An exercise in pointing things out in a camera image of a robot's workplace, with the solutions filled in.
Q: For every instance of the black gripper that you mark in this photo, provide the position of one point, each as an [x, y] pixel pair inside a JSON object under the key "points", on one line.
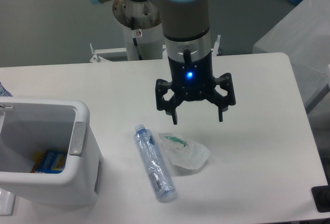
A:
{"points": [[194, 82]]}

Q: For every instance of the clear plastic wrapper bag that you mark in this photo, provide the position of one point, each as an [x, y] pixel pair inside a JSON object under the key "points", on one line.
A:
{"points": [[184, 153]]}

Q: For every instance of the clear plastic water bottle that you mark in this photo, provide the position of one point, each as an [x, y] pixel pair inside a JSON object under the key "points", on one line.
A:
{"points": [[154, 164]]}

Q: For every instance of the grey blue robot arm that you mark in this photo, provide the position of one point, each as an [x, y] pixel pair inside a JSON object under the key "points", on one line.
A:
{"points": [[185, 25]]}

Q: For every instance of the white plastic trash can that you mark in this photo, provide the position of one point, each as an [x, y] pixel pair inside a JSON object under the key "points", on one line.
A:
{"points": [[29, 127]]}

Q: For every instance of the grey covered side table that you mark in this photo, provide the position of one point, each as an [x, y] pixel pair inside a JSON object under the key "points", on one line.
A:
{"points": [[303, 35]]}

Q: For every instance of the blue yellow snack package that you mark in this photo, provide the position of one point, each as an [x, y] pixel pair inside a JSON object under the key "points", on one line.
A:
{"points": [[50, 162]]}

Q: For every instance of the black device at edge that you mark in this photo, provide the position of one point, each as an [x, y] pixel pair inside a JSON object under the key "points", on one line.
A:
{"points": [[321, 198]]}

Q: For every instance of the blue patterned package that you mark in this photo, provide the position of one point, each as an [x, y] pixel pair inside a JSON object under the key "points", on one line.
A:
{"points": [[4, 92]]}

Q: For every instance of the clear plastic sheet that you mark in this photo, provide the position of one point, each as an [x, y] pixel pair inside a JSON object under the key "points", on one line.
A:
{"points": [[7, 202]]}

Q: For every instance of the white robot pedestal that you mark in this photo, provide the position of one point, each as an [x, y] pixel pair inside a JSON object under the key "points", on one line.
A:
{"points": [[140, 22]]}

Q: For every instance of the white pedestal base frame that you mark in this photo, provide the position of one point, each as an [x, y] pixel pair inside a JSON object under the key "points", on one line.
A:
{"points": [[157, 50]]}

